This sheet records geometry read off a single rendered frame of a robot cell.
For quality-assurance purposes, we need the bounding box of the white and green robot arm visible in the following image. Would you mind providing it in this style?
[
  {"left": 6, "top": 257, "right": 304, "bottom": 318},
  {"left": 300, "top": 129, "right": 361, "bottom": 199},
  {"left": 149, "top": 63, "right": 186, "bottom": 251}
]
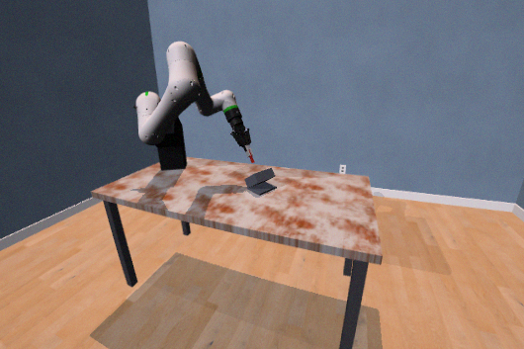
[{"left": 133, "top": 42, "right": 242, "bottom": 145}]

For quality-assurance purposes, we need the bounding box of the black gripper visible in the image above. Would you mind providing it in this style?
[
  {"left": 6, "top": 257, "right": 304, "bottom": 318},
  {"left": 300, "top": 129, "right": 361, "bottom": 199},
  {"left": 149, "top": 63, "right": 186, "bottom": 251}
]
[{"left": 230, "top": 118, "right": 253, "bottom": 157}]

